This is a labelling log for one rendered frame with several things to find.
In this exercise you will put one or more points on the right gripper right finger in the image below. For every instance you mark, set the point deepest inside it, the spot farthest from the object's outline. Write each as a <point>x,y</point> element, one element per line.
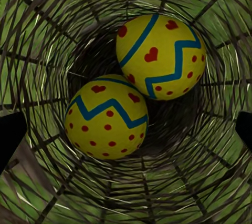
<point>244,128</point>

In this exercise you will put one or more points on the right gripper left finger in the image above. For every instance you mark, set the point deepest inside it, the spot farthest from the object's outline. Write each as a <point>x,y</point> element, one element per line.
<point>13,128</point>

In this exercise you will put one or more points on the easter egg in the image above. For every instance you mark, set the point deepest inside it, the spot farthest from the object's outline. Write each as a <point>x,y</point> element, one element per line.
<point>107,118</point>
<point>161,56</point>

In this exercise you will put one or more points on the wicker basket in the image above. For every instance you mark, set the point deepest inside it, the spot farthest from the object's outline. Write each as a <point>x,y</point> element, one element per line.
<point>92,40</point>

